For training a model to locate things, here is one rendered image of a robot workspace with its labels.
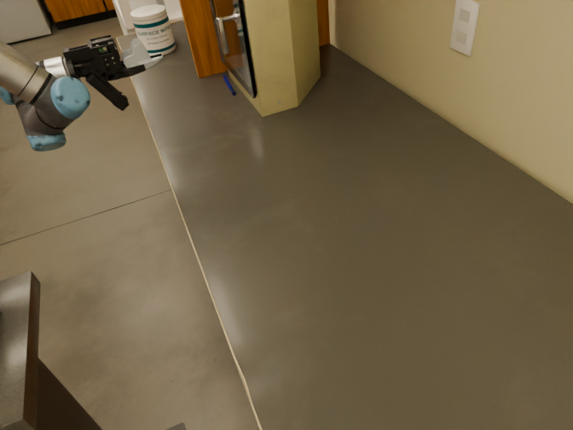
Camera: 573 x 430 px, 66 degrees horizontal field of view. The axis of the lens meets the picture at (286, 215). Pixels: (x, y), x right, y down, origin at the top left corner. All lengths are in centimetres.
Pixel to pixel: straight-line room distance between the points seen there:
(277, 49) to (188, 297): 124
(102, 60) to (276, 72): 43
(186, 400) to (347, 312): 115
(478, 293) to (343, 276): 22
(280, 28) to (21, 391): 94
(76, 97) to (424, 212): 73
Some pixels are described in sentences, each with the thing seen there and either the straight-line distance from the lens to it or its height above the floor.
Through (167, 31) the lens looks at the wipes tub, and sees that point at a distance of 183.
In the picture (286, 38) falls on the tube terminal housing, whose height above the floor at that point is 114.
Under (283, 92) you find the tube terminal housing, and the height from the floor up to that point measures 99.
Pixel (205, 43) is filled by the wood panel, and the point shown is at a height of 105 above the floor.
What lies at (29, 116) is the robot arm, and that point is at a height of 113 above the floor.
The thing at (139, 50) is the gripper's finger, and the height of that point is 118.
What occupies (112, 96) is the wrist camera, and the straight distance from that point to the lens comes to 119.
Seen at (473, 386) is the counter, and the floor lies 94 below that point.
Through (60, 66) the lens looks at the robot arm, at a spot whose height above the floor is 119.
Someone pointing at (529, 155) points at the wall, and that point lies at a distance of 109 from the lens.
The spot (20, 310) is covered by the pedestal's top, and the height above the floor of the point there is 94.
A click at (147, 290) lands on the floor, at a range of 217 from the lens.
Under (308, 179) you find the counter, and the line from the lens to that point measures 100.
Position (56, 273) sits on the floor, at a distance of 249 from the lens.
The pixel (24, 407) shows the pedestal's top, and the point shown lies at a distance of 81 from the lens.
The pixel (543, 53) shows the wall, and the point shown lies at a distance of 102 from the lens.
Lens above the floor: 154
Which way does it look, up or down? 41 degrees down
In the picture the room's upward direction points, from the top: 8 degrees counter-clockwise
